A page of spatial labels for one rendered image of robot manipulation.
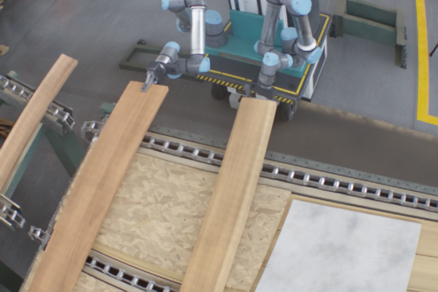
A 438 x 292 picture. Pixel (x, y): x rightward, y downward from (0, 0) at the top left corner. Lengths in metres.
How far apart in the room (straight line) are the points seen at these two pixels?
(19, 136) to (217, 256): 1.15
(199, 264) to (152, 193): 0.40
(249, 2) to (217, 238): 1.61
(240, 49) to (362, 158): 1.02
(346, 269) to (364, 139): 1.49
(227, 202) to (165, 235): 0.27
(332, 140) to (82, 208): 1.71
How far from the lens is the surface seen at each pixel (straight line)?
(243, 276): 1.70
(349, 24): 3.59
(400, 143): 3.08
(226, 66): 3.00
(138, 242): 1.84
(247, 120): 2.00
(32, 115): 2.33
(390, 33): 3.57
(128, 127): 2.10
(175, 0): 2.49
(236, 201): 1.80
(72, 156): 2.68
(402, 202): 1.86
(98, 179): 1.99
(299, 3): 2.29
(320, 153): 2.95
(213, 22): 2.84
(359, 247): 1.75
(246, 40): 2.98
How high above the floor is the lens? 2.43
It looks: 51 degrees down
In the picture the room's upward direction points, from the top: 13 degrees counter-clockwise
